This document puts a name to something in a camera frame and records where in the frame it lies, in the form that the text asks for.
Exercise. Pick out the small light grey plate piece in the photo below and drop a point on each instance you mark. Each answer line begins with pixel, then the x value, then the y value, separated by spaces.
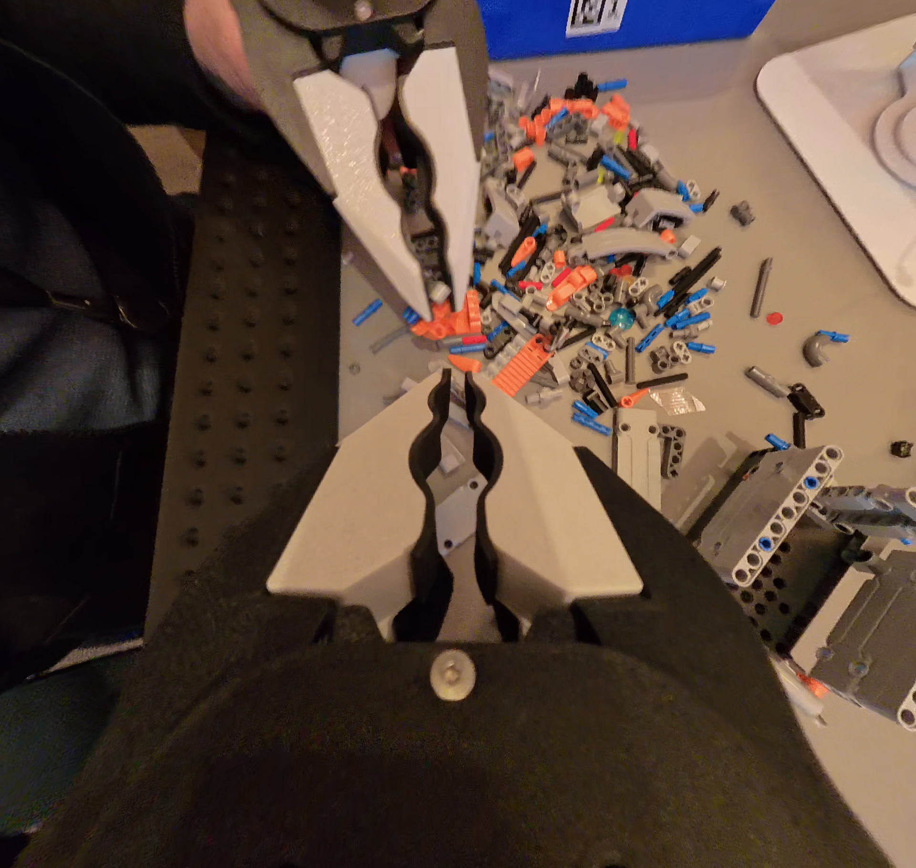
pixel 461 503

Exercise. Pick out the black perforated mat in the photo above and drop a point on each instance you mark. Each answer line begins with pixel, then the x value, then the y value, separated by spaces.
pixel 244 382

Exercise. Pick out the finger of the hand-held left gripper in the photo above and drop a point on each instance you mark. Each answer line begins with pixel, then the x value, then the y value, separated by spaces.
pixel 351 153
pixel 447 124

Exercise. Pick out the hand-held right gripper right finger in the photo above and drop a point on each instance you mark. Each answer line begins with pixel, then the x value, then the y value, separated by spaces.
pixel 566 525

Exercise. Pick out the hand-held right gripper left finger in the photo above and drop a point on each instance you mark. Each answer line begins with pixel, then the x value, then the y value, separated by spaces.
pixel 351 525

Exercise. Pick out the person's left hand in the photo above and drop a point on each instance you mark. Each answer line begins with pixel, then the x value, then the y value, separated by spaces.
pixel 215 31

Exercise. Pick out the white booklet stand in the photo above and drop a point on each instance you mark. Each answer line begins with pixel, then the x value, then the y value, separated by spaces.
pixel 845 139

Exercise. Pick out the pile of small building pieces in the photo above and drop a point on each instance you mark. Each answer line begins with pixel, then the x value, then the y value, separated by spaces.
pixel 601 267

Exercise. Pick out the wide light grey panel piece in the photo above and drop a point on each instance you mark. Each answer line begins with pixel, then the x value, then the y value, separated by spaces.
pixel 637 453

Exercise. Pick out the person's left forearm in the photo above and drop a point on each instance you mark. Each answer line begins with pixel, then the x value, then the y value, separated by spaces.
pixel 100 24

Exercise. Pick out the grey building kit robot assembly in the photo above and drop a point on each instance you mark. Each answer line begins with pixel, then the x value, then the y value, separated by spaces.
pixel 845 596

